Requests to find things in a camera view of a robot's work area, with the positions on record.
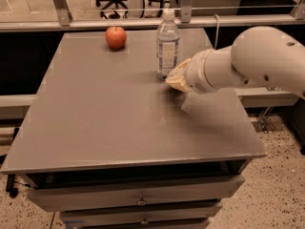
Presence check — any red apple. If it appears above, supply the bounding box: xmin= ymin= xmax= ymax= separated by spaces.
xmin=105 ymin=27 xmax=127 ymax=50

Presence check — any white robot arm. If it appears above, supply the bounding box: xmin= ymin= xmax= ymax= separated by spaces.
xmin=166 ymin=26 xmax=305 ymax=98

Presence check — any black office chair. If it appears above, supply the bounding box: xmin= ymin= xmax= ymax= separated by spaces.
xmin=95 ymin=0 xmax=128 ymax=18

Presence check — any drawer with knob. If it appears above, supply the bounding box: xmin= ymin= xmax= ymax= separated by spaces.
xmin=28 ymin=175 xmax=245 ymax=212
xmin=60 ymin=202 xmax=222 ymax=227

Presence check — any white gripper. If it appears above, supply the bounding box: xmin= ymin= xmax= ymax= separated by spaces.
xmin=166 ymin=49 xmax=220 ymax=94

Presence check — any white hanging cable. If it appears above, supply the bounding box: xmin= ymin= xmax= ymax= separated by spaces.
xmin=213 ymin=13 xmax=221 ymax=51

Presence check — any grey drawer cabinet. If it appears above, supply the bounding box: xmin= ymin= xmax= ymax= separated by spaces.
xmin=1 ymin=31 xmax=264 ymax=229

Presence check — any top drawer with knob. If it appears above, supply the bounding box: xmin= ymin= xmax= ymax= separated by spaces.
xmin=28 ymin=175 xmax=245 ymax=212

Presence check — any metal railing frame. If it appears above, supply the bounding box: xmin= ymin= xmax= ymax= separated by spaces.
xmin=0 ymin=0 xmax=304 ymax=32

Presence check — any clear plastic water bottle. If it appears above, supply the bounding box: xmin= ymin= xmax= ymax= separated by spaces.
xmin=156 ymin=9 xmax=180 ymax=79

